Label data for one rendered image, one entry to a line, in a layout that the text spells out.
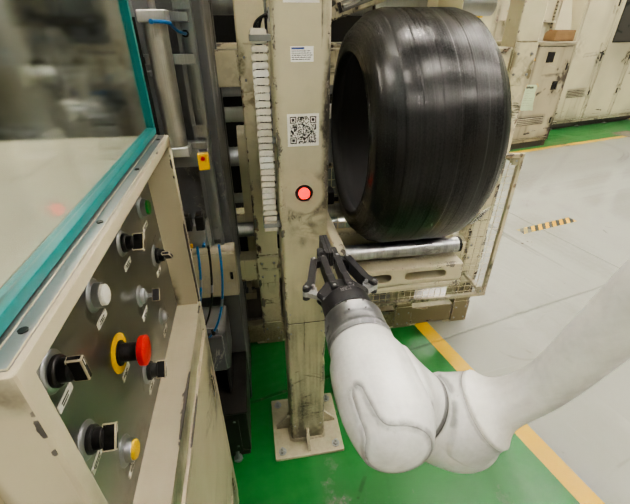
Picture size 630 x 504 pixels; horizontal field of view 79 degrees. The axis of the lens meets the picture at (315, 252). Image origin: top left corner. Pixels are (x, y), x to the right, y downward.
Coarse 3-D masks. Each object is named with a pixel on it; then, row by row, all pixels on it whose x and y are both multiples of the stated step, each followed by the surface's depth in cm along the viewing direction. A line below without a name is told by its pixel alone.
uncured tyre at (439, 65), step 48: (384, 48) 77; (432, 48) 75; (480, 48) 76; (336, 96) 113; (384, 96) 76; (432, 96) 74; (480, 96) 75; (336, 144) 121; (384, 144) 78; (432, 144) 76; (480, 144) 77; (384, 192) 83; (432, 192) 81; (480, 192) 84; (384, 240) 98
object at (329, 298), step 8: (336, 280) 63; (328, 288) 61; (336, 288) 57; (344, 288) 57; (352, 288) 57; (360, 288) 58; (320, 296) 60; (328, 296) 57; (336, 296) 56; (344, 296) 55; (352, 296) 55; (360, 296) 55; (368, 296) 58; (320, 304) 60; (328, 304) 56; (336, 304) 55; (328, 312) 55
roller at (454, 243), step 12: (408, 240) 105; (420, 240) 105; (432, 240) 105; (444, 240) 105; (456, 240) 106; (348, 252) 101; (360, 252) 101; (372, 252) 102; (384, 252) 102; (396, 252) 103; (408, 252) 104; (420, 252) 104; (432, 252) 105; (444, 252) 106
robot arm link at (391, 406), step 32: (352, 352) 45; (384, 352) 44; (352, 384) 42; (384, 384) 40; (416, 384) 41; (352, 416) 40; (384, 416) 38; (416, 416) 38; (384, 448) 38; (416, 448) 38
